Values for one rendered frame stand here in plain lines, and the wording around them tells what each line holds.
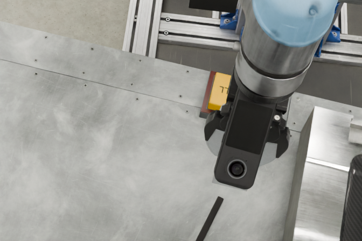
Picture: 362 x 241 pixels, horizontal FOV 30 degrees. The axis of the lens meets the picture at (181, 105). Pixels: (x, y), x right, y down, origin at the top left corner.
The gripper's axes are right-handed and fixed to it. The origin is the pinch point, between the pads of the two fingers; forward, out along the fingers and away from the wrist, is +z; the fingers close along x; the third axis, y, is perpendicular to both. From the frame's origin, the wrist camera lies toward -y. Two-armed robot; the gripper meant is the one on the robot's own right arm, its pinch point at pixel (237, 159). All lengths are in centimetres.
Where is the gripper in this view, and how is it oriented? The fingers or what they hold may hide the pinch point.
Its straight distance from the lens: 90.0
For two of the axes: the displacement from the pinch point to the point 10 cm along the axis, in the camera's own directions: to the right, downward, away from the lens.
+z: -0.8, 4.6, 8.8
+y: 2.3, -8.5, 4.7
